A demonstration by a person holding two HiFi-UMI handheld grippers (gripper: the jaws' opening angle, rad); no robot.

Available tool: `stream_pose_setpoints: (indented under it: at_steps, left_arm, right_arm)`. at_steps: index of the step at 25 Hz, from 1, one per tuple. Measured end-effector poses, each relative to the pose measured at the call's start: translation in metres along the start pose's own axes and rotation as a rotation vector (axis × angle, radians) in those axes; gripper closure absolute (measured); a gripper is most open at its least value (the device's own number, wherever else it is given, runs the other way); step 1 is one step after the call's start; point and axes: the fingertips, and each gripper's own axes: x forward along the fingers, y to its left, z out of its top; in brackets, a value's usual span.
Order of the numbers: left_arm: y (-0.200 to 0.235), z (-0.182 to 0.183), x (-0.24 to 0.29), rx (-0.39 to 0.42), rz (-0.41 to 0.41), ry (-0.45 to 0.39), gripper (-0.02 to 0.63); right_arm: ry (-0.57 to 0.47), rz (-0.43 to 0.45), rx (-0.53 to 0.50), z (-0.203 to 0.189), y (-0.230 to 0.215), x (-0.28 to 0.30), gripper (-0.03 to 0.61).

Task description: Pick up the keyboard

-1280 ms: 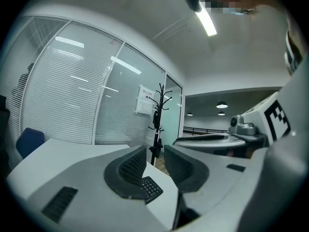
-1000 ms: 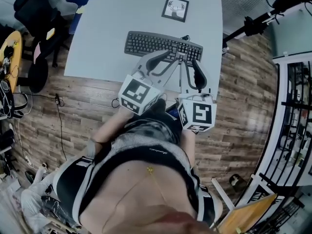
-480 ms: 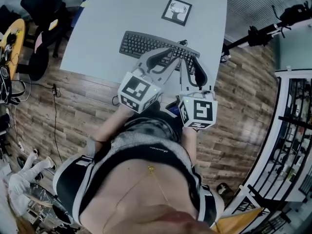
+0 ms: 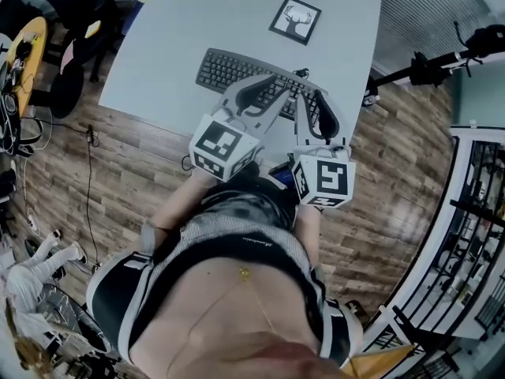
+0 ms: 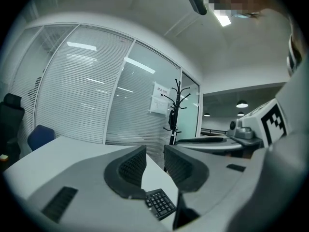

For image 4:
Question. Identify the white shelf with black frames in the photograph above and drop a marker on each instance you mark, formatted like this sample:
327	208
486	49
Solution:
453	231

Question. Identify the white power strip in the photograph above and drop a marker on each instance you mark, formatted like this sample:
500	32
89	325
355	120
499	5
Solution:
32	221

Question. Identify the orange top white table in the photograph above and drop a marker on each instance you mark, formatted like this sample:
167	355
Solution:
378	363

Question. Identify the black keyboard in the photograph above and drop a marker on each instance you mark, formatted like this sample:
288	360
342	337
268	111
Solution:
229	69

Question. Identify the person's right forearm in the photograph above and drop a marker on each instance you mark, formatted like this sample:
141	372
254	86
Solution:
307	231

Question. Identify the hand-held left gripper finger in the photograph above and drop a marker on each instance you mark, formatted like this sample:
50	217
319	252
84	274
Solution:
276	111
246	84

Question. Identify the small blue screen device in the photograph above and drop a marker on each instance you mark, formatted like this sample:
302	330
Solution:
282	174

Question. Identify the framed deer picture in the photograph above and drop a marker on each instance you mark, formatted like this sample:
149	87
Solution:
296	20

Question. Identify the black bin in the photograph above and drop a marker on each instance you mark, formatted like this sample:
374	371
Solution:
354	306

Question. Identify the black round stool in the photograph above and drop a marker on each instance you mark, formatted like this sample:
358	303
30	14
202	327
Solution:
67	93

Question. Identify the pink paper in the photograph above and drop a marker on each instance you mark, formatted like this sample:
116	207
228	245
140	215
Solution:
68	55

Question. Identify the person's left forearm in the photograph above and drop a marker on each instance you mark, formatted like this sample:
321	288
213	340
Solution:
177	203

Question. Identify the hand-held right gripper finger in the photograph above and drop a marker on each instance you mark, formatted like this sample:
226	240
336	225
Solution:
303	128
340	132

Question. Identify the pile of papers and boxes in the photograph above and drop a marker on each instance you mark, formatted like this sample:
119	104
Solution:
47	330

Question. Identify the yellow sticky note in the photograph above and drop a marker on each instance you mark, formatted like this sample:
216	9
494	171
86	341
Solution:
93	28

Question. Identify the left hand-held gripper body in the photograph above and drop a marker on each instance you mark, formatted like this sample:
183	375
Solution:
221	144

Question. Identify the blue chair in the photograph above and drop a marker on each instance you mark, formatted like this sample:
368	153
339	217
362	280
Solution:
136	6

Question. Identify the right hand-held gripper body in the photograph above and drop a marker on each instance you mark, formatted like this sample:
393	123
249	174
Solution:
327	180

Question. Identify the yellow round table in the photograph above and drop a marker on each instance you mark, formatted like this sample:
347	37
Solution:
33	53

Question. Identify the person's body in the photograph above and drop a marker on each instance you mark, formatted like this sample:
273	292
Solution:
229	243

